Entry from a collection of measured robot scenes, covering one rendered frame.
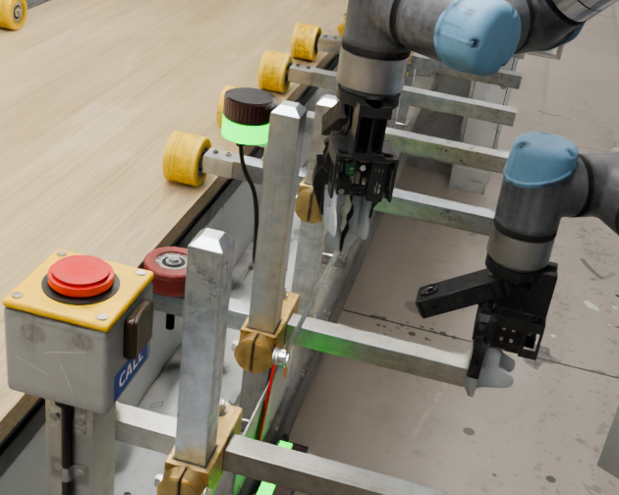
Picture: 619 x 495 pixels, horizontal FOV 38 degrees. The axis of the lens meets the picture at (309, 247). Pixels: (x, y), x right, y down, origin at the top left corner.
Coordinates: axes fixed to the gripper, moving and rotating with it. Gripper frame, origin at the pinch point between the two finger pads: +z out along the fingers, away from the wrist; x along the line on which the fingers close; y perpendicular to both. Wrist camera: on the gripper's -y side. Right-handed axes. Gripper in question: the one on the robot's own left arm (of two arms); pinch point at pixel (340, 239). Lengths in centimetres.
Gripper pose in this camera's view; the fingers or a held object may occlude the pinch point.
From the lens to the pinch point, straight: 110.5
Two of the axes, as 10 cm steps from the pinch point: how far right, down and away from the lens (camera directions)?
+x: 9.9, 0.6, 1.6
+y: 1.1, 4.7, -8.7
